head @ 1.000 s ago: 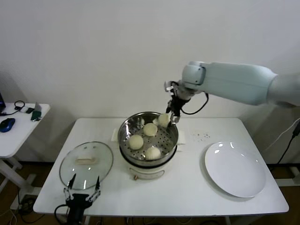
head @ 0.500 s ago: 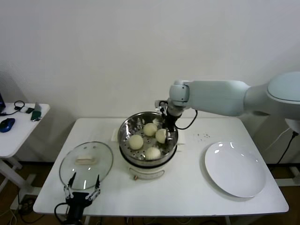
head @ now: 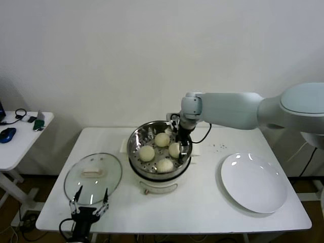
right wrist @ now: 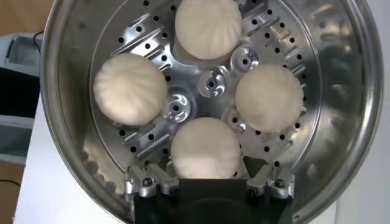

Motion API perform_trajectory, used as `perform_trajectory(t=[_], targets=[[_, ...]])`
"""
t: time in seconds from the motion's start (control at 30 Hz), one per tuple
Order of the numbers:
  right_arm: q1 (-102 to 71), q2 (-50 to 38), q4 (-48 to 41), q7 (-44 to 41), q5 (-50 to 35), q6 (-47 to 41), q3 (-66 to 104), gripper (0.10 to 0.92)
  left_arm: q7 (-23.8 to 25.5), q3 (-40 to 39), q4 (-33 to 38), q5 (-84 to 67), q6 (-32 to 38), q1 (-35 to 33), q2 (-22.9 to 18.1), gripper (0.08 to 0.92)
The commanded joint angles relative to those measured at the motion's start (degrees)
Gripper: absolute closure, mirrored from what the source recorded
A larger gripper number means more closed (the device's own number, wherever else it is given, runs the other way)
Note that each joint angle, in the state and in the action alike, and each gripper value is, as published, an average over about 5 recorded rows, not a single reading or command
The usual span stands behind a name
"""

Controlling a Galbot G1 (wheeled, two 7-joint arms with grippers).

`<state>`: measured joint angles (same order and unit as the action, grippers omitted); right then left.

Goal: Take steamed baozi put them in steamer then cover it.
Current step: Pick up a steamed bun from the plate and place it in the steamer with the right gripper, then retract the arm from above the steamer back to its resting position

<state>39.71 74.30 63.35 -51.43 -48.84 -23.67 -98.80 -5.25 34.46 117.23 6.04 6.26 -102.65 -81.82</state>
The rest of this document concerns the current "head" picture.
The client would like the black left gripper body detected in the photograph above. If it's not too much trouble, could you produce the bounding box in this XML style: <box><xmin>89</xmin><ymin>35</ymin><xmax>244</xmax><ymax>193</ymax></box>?
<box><xmin>71</xmin><ymin>207</ymin><xmax>98</xmax><ymax>239</ymax></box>

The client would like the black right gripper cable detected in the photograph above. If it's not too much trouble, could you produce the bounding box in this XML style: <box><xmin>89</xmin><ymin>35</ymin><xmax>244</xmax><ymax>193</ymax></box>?
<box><xmin>189</xmin><ymin>123</ymin><xmax>212</xmax><ymax>144</ymax></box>

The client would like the black power cable with plug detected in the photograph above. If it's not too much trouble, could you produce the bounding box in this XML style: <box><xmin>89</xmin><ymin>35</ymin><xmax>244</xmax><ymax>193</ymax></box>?
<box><xmin>299</xmin><ymin>147</ymin><xmax>317</xmax><ymax>178</ymax></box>

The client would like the stainless steel steamer basket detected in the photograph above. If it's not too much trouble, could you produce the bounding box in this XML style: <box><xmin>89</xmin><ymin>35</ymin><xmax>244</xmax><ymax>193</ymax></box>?
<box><xmin>127</xmin><ymin>120</ymin><xmax>193</xmax><ymax>178</ymax></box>

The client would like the round glass pot lid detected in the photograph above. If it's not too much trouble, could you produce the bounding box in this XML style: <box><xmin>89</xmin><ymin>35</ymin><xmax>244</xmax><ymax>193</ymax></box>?
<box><xmin>63</xmin><ymin>152</ymin><xmax>124</xmax><ymax>206</ymax></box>

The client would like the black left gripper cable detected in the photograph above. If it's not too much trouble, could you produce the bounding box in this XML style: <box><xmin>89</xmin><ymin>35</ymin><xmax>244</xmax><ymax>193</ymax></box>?
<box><xmin>59</xmin><ymin>219</ymin><xmax>76</xmax><ymax>240</ymax></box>

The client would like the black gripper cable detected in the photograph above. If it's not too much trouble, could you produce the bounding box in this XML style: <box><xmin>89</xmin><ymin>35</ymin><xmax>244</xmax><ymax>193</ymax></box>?
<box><xmin>59</xmin><ymin>219</ymin><xmax>76</xmax><ymax>240</ymax></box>
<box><xmin>189</xmin><ymin>123</ymin><xmax>212</xmax><ymax>144</ymax></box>

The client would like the thin black looped cable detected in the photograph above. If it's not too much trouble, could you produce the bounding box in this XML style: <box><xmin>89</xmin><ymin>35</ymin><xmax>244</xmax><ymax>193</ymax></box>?
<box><xmin>0</xmin><ymin>108</ymin><xmax>28</xmax><ymax>126</ymax></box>

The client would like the green small tool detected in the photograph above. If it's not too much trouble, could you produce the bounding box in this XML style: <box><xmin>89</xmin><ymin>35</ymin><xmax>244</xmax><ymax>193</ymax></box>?
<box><xmin>34</xmin><ymin>118</ymin><xmax>46</xmax><ymax>132</ymax></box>

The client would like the white wall cable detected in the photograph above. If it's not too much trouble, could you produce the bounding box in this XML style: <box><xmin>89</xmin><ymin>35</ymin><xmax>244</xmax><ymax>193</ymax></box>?
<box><xmin>287</xmin><ymin>141</ymin><xmax>308</xmax><ymax>163</ymax></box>

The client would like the blue computer mouse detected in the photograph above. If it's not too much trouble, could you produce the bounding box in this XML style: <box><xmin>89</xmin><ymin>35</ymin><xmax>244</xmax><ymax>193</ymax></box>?
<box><xmin>0</xmin><ymin>128</ymin><xmax>18</xmax><ymax>144</ymax></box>

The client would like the white steamed baozi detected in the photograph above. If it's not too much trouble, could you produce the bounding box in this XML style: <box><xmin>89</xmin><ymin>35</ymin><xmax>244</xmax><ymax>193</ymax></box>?
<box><xmin>154</xmin><ymin>133</ymin><xmax>170</xmax><ymax>148</ymax></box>
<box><xmin>139</xmin><ymin>146</ymin><xmax>155</xmax><ymax>163</ymax></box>
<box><xmin>168</xmin><ymin>142</ymin><xmax>182</xmax><ymax>159</ymax></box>
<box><xmin>156</xmin><ymin>158</ymin><xmax>175</xmax><ymax>173</ymax></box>

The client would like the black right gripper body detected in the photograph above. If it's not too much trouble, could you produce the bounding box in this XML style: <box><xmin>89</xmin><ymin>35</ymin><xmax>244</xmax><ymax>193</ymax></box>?
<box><xmin>176</xmin><ymin>128</ymin><xmax>190</xmax><ymax>147</ymax></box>

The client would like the dark laptop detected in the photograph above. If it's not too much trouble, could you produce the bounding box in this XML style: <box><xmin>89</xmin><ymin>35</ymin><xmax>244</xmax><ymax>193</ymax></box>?
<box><xmin>0</xmin><ymin>99</ymin><xmax>7</xmax><ymax>124</ymax></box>

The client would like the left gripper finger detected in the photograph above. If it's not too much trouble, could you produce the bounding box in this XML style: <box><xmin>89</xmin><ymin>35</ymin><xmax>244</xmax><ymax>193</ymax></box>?
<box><xmin>69</xmin><ymin>185</ymin><xmax>84</xmax><ymax>215</ymax></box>
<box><xmin>94</xmin><ymin>187</ymin><xmax>110</xmax><ymax>217</ymax></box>

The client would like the white side table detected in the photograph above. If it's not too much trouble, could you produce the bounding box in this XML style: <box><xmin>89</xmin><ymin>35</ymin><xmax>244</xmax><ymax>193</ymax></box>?
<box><xmin>0</xmin><ymin>111</ymin><xmax>55</xmax><ymax>223</ymax></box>

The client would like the white round plate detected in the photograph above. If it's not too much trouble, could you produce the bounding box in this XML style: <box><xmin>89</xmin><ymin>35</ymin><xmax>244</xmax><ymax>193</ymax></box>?
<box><xmin>220</xmin><ymin>151</ymin><xmax>289</xmax><ymax>214</ymax></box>

